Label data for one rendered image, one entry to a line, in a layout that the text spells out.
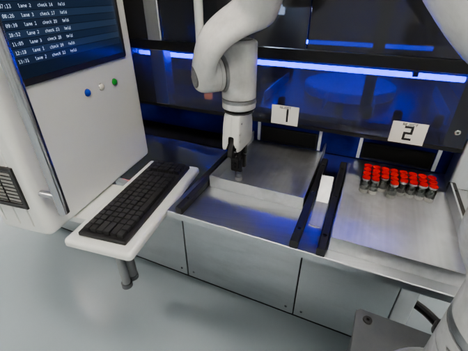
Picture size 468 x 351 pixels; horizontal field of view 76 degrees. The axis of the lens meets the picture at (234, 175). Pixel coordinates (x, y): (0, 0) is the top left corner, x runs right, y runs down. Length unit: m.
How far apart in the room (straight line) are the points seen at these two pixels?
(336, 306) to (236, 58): 1.06
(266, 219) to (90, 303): 1.25
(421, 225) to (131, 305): 1.36
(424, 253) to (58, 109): 0.89
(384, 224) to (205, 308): 1.08
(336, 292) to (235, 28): 1.05
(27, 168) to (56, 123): 0.13
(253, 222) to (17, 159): 0.55
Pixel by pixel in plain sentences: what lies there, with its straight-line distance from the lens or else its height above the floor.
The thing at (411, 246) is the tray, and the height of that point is 0.88.
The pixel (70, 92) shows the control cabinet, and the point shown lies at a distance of 0.89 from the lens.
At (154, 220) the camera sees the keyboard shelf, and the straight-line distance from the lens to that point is 0.87.
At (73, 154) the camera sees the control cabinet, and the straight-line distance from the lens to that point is 0.91.
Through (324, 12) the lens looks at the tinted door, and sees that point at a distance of 0.89.
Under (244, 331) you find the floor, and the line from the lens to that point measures 1.57.
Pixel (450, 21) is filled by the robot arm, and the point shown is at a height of 1.32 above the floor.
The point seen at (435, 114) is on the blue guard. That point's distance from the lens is 0.93.
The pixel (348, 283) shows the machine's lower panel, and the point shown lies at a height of 0.40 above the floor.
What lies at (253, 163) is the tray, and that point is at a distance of 0.95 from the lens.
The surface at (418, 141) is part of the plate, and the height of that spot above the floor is 1.00.
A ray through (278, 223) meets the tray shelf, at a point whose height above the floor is 0.88.
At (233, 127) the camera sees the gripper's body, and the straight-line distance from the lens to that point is 0.74.
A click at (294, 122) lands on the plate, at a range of 0.95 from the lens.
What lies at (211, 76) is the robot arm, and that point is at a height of 1.19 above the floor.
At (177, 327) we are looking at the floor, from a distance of 1.60.
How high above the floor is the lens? 1.34
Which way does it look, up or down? 31 degrees down
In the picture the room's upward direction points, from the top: straight up
